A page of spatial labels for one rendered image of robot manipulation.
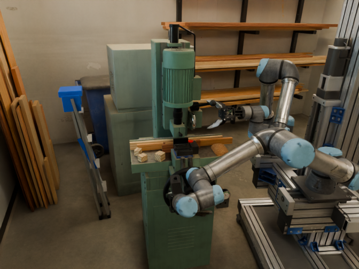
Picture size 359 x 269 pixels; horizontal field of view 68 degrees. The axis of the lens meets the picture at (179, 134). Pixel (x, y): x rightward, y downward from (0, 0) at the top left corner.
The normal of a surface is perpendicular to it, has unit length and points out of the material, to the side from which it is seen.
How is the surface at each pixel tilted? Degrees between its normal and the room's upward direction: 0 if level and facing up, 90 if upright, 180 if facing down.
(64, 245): 0
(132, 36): 90
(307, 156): 86
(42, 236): 0
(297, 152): 87
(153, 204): 90
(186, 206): 60
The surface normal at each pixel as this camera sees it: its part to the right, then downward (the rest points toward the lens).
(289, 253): 0.02, -0.91
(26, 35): 0.34, 0.39
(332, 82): 0.08, 0.41
